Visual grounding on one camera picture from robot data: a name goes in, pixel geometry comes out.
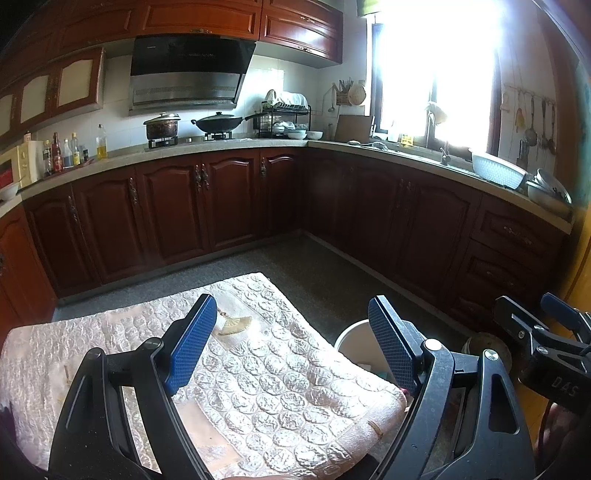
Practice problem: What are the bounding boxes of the metal bowls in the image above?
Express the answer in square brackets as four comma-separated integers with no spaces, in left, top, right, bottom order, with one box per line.
[526,168,573,217]

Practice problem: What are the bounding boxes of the dark cooking pot with lid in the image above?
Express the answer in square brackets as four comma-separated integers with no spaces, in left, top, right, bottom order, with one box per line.
[143,112,182,141]

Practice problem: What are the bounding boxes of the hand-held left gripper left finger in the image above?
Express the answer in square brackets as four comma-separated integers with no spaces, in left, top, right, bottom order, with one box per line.
[48,293,218,480]

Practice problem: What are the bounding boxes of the hanging kitchen utensils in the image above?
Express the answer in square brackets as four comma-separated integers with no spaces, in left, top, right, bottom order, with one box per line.
[512,88,559,158]

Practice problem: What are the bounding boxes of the white plastic bucket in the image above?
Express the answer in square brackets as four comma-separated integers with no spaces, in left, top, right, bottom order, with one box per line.
[334,319,393,374]

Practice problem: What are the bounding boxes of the black dish rack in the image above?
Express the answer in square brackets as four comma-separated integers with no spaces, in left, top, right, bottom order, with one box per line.
[254,90,312,139]

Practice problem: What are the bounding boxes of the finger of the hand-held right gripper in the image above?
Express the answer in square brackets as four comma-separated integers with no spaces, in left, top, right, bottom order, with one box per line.
[540,292,591,344]
[493,296,561,344]

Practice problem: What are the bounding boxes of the black wok with lid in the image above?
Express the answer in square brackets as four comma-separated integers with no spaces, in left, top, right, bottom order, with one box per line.
[191,111,269,134]

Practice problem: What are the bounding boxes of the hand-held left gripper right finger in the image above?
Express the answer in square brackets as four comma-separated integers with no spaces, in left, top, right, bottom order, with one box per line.
[368,295,536,480]

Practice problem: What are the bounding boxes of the black range hood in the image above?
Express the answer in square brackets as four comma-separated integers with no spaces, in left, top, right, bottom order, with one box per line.
[128,36,257,116]

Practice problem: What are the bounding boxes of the wooden cabinet with glass doors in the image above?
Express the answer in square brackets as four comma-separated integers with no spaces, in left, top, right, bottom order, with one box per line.
[0,46,107,139]

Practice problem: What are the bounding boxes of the wooden wall cabinets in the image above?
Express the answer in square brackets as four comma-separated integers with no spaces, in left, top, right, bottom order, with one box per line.
[0,0,345,70]

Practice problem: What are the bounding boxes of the kitchen window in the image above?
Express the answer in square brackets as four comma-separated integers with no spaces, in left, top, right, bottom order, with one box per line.
[369,0,504,155]

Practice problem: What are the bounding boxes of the gas stove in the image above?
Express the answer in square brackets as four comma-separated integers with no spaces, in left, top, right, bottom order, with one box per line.
[148,131,236,151]

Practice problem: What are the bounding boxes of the cream microwave oven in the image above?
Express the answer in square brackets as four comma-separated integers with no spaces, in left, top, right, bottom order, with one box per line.
[0,140,44,188]

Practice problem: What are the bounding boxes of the white colander basket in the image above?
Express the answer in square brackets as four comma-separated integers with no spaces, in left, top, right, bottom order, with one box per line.
[471,151,528,190]

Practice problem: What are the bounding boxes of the wooden base cabinets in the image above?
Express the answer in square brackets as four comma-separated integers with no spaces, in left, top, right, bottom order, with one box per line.
[0,141,573,324]

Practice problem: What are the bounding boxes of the wooden cutting board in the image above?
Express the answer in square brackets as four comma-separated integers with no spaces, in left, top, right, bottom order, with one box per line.
[334,114,374,144]

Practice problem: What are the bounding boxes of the person's right forearm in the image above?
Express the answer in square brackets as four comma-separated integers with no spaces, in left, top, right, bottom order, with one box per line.
[540,406,587,467]

